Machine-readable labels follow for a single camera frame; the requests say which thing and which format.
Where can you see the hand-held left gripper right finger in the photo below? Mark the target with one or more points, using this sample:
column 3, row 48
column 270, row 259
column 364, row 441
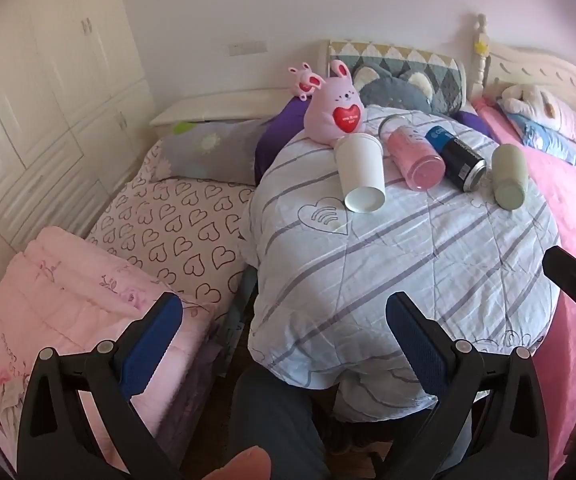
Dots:
column 417, row 342

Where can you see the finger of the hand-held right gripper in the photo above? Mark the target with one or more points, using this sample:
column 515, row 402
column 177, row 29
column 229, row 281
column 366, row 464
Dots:
column 570, row 275

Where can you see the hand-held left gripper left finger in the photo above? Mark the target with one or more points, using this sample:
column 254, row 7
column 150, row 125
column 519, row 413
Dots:
column 150, row 347

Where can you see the pale green cup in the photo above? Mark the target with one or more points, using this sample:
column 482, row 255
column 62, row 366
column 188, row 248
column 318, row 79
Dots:
column 507, row 175

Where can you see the black cup with blue top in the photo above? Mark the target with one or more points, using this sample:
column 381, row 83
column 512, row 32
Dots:
column 457, row 160

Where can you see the white paper cup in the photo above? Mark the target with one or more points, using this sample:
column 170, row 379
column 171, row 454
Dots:
column 360, row 170

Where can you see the pink bed blanket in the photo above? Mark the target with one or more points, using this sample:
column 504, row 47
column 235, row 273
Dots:
column 567, row 200

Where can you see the striped light blue duvet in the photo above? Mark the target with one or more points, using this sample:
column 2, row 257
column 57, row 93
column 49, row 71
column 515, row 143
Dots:
column 392, row 270

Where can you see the folded pink floral quilt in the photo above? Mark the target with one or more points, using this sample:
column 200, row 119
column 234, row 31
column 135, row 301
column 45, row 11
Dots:
column 78, row 300

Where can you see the heart print bed sheet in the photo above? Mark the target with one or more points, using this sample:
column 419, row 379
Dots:
column 178, row 230

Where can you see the light blue pillow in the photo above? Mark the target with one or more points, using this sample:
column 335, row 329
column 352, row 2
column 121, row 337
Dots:
column 547, row 140

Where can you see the person's leg in dark trousers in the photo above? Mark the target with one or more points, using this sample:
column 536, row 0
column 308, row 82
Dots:
column 273, row 420

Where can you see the pink rounded object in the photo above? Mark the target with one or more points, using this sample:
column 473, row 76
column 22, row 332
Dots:
column 243, row 465

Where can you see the white dog plush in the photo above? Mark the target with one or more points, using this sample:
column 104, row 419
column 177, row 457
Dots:
column 552, row 110

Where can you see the grey flower print pillow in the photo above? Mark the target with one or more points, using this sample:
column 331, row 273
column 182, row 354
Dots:
column 208, row 152

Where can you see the cream wooden bed headboard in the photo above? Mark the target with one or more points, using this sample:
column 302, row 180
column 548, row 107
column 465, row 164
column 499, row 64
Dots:
column 532, row 62

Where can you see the patchwork quilted pillow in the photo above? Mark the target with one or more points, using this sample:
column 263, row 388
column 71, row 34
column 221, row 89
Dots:
column 442, row 72

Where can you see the purple pillow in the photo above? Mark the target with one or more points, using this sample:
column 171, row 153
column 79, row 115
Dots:
column 273, row 135

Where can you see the large pink bunny plush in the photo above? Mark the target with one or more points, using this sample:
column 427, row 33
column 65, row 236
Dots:
column 333, row 110

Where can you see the white low bed headboard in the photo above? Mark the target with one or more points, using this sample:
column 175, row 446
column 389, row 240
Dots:
column 218, row 107

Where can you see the grey bear cushion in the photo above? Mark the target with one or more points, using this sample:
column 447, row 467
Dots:
column 392, row 90

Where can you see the cream wardrobe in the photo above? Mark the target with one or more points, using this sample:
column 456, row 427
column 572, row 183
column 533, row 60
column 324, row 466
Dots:
column 43, row 85

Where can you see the small pink bunny toy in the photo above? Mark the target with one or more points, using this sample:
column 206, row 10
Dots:
column 308, row 80

